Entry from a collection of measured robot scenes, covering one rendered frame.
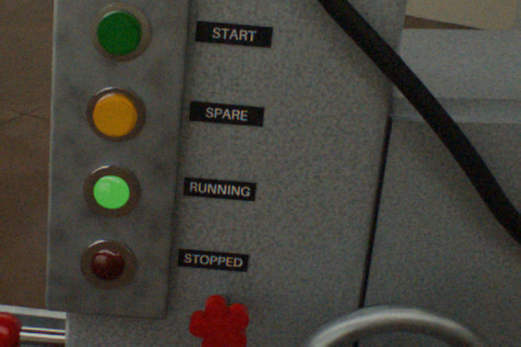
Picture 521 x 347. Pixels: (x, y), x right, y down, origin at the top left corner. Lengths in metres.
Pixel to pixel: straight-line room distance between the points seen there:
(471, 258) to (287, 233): 0.12
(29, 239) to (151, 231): 2.80
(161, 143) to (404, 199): 0.16
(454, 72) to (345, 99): 0.12
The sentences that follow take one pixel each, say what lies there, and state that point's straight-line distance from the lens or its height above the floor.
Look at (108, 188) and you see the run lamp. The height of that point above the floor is 1.30.
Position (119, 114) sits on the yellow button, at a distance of 0.60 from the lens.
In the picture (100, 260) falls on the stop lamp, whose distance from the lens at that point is 0.64.
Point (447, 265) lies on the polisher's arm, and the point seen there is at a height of 1.25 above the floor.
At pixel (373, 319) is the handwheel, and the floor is 1.25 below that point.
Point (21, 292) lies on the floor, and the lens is 3.12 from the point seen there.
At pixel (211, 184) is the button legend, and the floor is 1.30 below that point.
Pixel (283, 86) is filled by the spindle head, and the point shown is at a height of 1.37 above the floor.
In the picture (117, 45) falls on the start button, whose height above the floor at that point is 1.40.
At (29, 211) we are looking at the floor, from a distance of 3.62.
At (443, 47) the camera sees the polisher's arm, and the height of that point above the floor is 1.37.
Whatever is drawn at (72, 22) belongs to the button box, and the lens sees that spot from 0.59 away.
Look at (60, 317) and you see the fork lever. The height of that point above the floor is 1.10.
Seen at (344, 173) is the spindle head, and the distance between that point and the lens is 0.64.
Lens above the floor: 1.56
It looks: 20 degrees down
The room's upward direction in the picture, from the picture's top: 5 degrees clockwise
